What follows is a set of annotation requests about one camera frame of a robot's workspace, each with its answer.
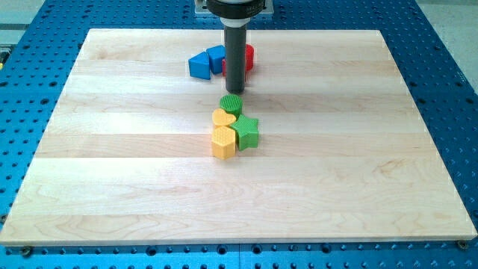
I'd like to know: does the yellow heart block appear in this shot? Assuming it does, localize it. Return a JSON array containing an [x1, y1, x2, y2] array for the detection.
[[212, 108, 237, 129]]

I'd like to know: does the green circle block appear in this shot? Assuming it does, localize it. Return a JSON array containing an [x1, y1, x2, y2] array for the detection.
[[220, 94, 243, 117]]

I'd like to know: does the green star block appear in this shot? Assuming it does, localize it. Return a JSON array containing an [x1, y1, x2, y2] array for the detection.
[[230, 114, 259, 151]]

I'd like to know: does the yellow hexagon block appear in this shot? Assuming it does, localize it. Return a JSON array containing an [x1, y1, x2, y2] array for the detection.
[[211, 126, 236, 160]]

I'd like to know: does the blue triangle block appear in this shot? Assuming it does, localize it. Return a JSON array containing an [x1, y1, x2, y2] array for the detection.
[[188, 52, 211, 80]]

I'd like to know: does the blue cube block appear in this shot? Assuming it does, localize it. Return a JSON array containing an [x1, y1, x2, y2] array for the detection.
[[206, 45, 226, 75]]

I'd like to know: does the red cylinder block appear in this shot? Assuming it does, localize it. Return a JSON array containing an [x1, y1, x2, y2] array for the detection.
[[222, 44, 255, 77]]

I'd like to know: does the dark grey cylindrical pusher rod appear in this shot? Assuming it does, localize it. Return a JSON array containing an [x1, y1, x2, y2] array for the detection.
[[221, 18, 247, 95]]

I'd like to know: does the light wooden board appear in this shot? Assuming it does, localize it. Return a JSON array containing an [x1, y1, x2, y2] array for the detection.
[[1, 29, 477, 247]]

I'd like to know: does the blue perforated metal base plate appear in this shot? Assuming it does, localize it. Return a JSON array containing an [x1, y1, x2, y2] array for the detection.
[[1, 0, 477, 268]]

